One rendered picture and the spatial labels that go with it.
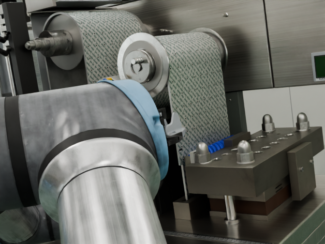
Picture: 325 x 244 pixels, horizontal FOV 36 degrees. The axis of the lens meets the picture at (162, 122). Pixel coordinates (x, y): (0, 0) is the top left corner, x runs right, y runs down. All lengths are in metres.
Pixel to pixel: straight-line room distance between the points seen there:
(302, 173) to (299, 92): 2.69
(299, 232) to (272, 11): 0.57
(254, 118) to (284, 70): 2.71
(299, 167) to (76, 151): 0.76
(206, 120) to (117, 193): 0.81
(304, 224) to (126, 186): 0.69
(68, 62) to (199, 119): 0.37
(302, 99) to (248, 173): 2.86
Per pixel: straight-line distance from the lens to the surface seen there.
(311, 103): 3.81
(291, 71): 1.31
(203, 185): 1.05
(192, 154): 1.07
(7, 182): 0.49
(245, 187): 1.00
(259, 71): 1.34
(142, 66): 1.10
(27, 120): 0.49
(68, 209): 0.43
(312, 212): 1.11
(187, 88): 1.15
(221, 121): 1.27
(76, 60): 1.28
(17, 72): 1.23
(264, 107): 3.96
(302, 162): 1.16
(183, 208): 1.13
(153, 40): 1.10
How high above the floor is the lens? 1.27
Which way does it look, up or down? 8 degrees down
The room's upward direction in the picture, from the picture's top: 8 degrees counter-clockwise
